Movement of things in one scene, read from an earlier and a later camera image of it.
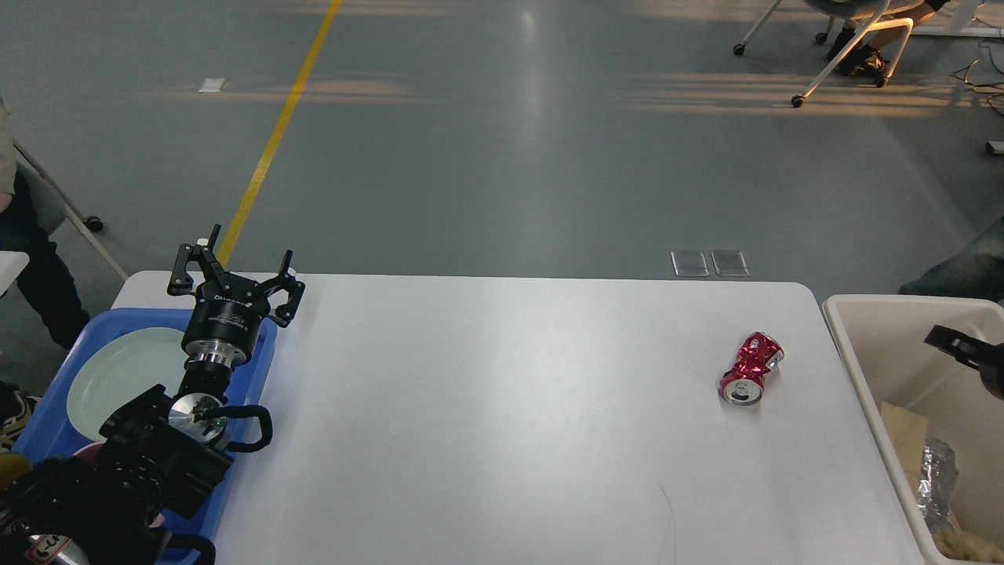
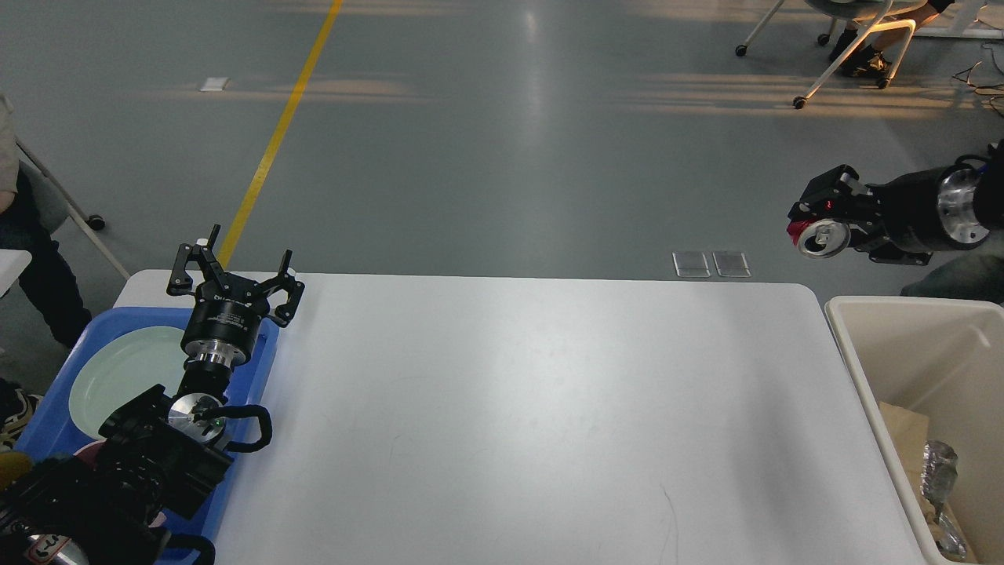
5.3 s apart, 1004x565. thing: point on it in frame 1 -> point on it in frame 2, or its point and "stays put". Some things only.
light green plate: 122,369 stays put
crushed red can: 743,384 -> 820,238
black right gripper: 986,357 -> 933,210
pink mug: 91,453 stays put
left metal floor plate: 689,264 stays put
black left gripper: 224,315 stays put
